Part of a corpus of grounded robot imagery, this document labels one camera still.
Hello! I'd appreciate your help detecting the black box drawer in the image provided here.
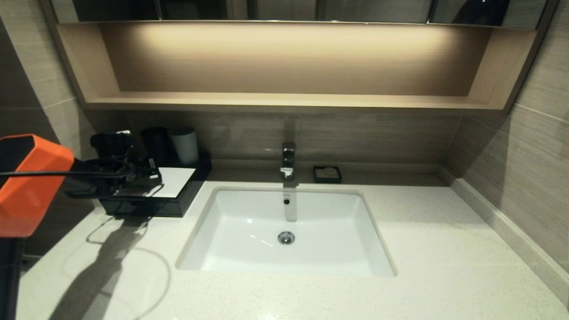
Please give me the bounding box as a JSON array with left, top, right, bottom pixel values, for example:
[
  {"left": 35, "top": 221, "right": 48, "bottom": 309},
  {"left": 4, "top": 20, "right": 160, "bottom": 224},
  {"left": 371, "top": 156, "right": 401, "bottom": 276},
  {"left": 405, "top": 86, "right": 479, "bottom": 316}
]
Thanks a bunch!
[{"left": 100, "top": 197, "right": 181, "bottom": 218}]

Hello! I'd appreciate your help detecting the dark metal tumbler cup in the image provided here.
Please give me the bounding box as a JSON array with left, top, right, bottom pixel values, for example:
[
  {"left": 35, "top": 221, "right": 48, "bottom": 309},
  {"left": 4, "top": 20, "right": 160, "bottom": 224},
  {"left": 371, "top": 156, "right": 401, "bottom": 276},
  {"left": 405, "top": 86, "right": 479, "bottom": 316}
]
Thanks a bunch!
[{"left": 141, "top": 127, "right": 172, "bottom": 167}]

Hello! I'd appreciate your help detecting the black storage box housing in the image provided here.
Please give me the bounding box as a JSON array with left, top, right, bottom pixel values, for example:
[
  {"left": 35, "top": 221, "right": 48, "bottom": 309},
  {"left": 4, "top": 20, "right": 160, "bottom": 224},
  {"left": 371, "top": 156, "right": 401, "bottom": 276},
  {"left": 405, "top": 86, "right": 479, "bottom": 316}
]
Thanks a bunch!
[{"left": 99, "top": 152, "right": 212, "bottom": 218}]

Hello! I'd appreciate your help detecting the grey white cup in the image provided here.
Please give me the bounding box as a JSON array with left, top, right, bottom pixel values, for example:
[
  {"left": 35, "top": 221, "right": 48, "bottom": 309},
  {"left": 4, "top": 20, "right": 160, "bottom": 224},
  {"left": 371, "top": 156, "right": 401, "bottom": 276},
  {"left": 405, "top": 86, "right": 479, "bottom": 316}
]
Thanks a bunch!
[{"left": 171, "top": 127, "right": 199, "bottom": 165}]

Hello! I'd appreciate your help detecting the chrome faucet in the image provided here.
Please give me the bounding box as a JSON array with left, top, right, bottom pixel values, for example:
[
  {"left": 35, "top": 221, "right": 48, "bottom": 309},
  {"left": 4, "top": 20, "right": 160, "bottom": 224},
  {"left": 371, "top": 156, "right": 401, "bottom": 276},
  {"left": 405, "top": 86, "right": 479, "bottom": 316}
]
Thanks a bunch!
[{"left": 280, "top": 142, "right": 297, "bottom": 180}]

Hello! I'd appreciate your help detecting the black soap dish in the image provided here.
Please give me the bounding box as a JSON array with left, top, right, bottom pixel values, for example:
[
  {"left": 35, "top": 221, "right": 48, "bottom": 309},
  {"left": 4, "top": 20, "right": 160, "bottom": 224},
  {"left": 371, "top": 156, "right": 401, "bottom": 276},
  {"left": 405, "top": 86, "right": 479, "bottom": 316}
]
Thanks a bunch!
[{"left": 313, "top": 166, "right": 342, "bottom": 184}]

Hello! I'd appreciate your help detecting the white ceramic sink basin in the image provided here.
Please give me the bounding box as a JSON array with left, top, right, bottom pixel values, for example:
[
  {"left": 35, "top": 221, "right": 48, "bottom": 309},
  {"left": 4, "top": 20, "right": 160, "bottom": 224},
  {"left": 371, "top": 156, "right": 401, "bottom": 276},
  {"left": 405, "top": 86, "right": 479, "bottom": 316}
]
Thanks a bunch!
[{"left": 176, "top": 187, "right": 397, "bottom": 278}]

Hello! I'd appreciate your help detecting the mirror cabinet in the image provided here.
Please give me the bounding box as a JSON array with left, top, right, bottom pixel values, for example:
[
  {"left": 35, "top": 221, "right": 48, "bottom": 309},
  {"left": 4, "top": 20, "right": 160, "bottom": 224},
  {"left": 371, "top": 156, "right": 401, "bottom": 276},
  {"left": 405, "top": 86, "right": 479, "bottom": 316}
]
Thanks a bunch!
[{"left": 49, "top": 0, "right": 552, "bottom": 29}]

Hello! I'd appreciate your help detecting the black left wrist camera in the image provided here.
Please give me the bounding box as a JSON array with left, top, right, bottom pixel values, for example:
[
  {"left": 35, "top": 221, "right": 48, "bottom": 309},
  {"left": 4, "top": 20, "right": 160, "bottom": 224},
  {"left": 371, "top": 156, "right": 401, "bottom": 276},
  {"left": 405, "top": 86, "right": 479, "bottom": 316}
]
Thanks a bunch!
[{"left": 90, "top": 130, "right": 135, "bottom": 160}]

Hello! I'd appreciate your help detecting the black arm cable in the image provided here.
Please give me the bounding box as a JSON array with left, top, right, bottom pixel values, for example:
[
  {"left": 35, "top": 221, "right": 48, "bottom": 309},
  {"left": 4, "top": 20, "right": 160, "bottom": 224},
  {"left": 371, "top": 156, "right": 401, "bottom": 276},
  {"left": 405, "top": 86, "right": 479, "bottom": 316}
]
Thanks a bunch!
[{"left": 0, "top": 159, "right": 136, "bottom": 179}]

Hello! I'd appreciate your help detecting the wooden wall shelf niche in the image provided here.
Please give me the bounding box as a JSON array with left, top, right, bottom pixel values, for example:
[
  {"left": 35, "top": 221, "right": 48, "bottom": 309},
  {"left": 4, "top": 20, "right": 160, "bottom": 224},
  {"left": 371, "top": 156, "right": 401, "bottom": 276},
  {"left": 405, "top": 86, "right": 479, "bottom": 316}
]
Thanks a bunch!
[{"left": 40, "top": 20, "right": 556, "bottom": 116}]

